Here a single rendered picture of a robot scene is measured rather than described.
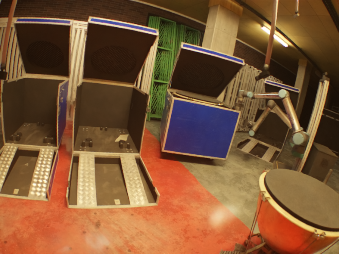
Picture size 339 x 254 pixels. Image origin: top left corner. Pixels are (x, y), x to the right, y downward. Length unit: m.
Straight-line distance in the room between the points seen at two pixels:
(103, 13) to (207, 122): 4.00
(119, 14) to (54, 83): 2.97
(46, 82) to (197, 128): 2.44
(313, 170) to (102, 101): 3.35
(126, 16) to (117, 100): 2.92
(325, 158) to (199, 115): 1.89
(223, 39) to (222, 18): 0.46
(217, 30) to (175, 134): 2.44
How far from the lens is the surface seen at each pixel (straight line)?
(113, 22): 2.33
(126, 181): 2.02
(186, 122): 2.55
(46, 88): 3.15
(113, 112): 3.17
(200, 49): 2.80
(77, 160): 2.37
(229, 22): 4.32
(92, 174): 2.05
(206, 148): 2.75
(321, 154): 2.71
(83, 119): 3.20
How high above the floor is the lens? 1.24
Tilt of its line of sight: 16 degrees down
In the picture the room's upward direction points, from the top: 12 degrees clockwise
